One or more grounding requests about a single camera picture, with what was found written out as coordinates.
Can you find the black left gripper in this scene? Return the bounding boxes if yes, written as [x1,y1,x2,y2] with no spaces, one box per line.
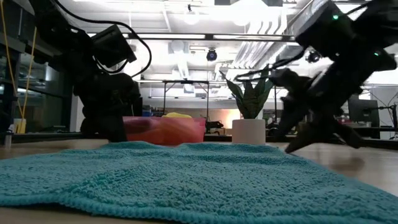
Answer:
[73,72,142,143]

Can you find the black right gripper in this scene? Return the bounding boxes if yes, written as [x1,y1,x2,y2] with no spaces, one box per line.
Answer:
[269,54,374,154]

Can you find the bright yellow ribbed towel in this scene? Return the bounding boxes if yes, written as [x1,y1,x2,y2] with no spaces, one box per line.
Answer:
[161,112,193,119]

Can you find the pink plastic bin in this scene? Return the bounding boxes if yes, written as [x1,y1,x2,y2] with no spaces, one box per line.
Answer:
[122,116,207,146]

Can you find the teal microfiber towel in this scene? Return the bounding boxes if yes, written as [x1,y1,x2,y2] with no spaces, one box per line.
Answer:
[0,141,398,224]

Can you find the green snake plant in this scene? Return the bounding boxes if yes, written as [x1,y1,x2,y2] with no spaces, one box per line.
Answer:
[219,64,276,120]

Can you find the black computer monitor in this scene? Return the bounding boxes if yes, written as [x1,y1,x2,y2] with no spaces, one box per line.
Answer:
[347,98,381,128]

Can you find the white plant pot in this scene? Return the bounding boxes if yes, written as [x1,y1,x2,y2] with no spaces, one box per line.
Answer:
[231,118,267,146]

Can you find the long ceiling light strip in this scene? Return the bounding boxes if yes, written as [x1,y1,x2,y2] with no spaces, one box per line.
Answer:
[86,32,296,43]

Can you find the small white container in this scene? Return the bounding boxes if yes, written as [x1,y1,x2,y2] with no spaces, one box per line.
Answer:
[14,118,27,134]

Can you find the small white cylinder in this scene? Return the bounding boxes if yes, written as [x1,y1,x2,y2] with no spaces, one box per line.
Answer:
[3,124,15,149]

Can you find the round ceiling lamp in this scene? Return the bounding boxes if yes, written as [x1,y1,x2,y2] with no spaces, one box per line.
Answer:
[182,4,200,26]

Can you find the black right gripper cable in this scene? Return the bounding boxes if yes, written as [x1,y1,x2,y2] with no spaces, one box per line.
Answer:
[233,49,307,82]

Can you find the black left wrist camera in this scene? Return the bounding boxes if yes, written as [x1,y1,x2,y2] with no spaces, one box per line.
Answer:
[91,24,137,69]

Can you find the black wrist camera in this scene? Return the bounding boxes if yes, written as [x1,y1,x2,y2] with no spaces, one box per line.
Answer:
[91,24,137,69]
[293,0,357,60]

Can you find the black background table frame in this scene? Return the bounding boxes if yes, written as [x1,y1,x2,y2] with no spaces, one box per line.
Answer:
[161,80,210,118]

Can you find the black aluminium table frame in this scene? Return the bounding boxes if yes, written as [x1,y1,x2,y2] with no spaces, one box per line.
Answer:
[12,133,398,150]

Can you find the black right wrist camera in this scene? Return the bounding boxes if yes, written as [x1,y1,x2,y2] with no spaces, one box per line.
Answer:
[293,0,357,60]

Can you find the thin yellow cord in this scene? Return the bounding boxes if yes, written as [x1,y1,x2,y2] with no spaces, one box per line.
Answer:
[0,0,38,125]

